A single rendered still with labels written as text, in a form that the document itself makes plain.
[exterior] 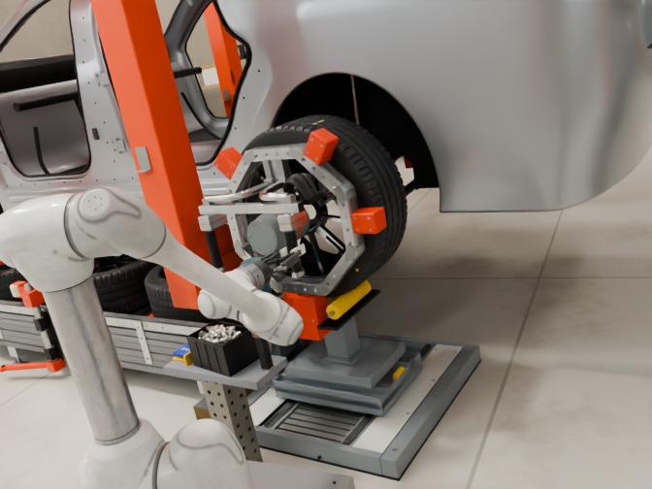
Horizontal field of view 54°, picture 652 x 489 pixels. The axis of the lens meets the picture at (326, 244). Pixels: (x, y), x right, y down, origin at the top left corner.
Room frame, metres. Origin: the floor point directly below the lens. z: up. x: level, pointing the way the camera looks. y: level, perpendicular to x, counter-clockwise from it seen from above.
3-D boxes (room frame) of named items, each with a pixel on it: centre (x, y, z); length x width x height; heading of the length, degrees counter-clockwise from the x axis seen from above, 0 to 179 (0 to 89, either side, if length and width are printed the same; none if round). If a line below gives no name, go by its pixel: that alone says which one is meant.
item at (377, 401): (2.37, 0.01, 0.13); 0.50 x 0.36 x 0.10; 55
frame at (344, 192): (2.23, 0.11, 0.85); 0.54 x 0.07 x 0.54; 55
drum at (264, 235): (2.17, 0.15, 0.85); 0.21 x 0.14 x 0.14; 145
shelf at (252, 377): (2.04, 0.43, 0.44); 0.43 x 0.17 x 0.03; 55
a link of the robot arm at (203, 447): (1.26, 0.36, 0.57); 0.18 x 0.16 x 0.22; 77
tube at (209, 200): (2.19, 0.26, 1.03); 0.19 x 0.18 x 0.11; 145
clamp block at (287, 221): (1.96, 0.09, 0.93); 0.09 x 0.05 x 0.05; 145
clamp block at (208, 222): (2.16, 0.36, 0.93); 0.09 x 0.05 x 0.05; 145
